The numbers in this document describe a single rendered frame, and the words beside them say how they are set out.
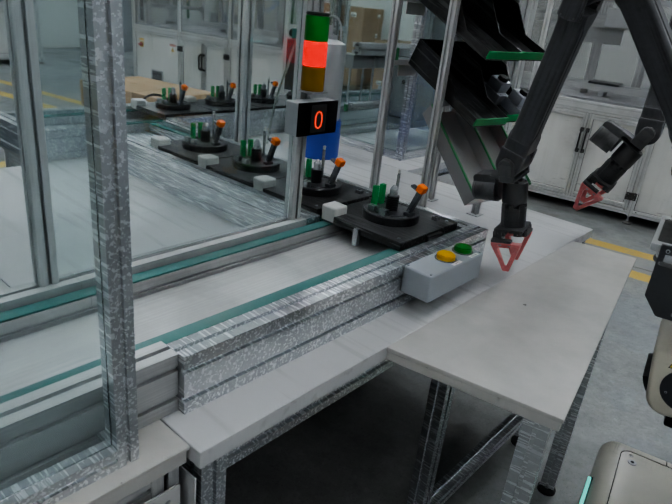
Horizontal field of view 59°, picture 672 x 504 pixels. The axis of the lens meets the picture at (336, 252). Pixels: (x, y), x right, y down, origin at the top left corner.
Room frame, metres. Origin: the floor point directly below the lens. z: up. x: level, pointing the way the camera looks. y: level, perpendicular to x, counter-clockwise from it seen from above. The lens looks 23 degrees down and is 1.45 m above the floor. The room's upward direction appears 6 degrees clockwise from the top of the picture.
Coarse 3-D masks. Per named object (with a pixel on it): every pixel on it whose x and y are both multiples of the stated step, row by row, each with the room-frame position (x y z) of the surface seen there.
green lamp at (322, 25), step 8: (312, 16) 1.28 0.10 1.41; (320, 16) 1.28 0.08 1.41; (312, 24) 1.28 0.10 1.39; (320, 24) 1.28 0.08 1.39; (328, 24) 1.29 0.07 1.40; (312, 32) 1.28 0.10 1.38; (320, 32) 1.28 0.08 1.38; (328, 32) 1.30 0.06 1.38; (312, 40) 1.28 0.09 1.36; (320, 40) 1.28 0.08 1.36
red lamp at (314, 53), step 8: (304, 40) 1.30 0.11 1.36; (304, 48) 1.29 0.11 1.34; (312, 48) 1.28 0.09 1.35; (320, 48) 1.28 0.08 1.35; (304, 56) 1.29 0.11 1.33; (312, 56) 1.28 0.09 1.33; (320, 56) 1.28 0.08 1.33; (304, 64) 1.28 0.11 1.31; (312, 64) 1.28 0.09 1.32; (320, 64) 1.28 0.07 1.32
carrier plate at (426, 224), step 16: (352, 208) 1.40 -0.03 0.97; (416, 208) 1.46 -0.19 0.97; (336, 224) 1.32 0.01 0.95; (352, 224) 1.29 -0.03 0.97; (368, 224) 1.30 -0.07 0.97; (416, 224) 1.34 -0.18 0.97; (432, 224) 1.35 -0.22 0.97; (448, 224) 1.36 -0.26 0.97; (384, 240) 1.23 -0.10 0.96; (400, 240) 1.22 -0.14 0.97; (416, 240) 1.25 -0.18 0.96
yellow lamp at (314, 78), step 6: (306, 66) 1.28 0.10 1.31; (306, 72) 1.28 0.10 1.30; (312, 72) 1.28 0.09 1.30; (318, 72) 1.28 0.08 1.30; (324, 72) 1.29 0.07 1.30; (306, 78) 1.28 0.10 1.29; (312, 78) 1.28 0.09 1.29; (318, 78) 1.28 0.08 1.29; (324, 78) 1.30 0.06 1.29; (306, 84) 1.28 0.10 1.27; (312, 84) 1.28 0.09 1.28; (318, 84) 1.28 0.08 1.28; (306, 90) 1.28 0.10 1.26; (312, 90) 1.28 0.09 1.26; (318, 90) 1.28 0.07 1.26
